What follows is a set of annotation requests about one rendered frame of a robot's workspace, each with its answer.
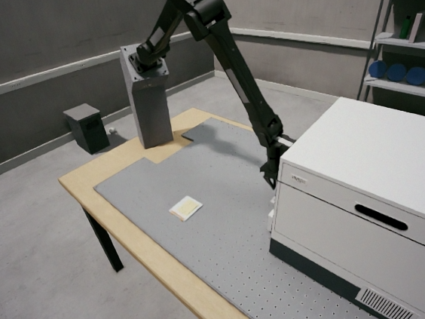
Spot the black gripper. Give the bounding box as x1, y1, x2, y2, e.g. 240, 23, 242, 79
259, 156, 280, 190

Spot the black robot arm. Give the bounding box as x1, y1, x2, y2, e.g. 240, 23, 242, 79
128, 0, 297, 159

